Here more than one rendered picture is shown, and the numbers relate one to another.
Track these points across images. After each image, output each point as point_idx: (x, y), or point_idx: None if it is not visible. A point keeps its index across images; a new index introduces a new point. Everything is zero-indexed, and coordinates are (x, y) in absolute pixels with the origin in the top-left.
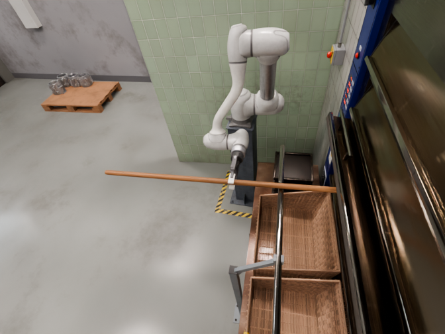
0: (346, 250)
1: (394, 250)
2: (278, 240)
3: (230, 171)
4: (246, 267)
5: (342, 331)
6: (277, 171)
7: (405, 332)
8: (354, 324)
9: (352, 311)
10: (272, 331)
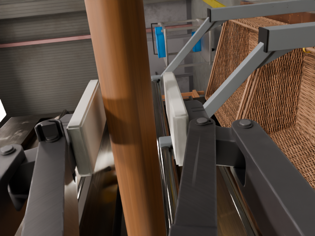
0: (78, 217)
1: None
2: (160, 168)
3: (39, 136)
4: (229, 77)
5: None
6: None
7: None
8: (233, 203)
9: (238, 215)
10: (155, 98)
